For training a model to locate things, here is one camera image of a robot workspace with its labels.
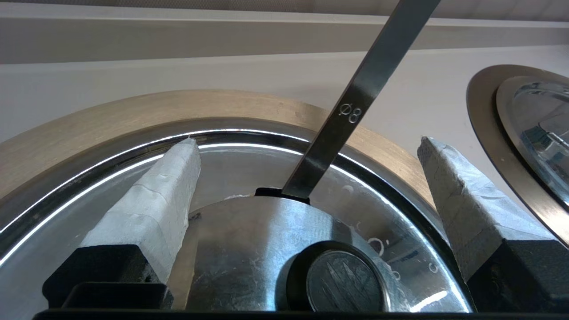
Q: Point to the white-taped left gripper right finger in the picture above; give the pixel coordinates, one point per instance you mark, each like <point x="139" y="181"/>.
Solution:
<point x="471" y="209"/>

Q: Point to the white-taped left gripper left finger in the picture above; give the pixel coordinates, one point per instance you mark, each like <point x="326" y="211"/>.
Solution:
<point x="151" y="209"/>

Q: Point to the steel hinged lid black knob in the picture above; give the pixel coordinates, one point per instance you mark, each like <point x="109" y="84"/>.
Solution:
<point x="249" y="240"/>
<point x="538" y="133"/>

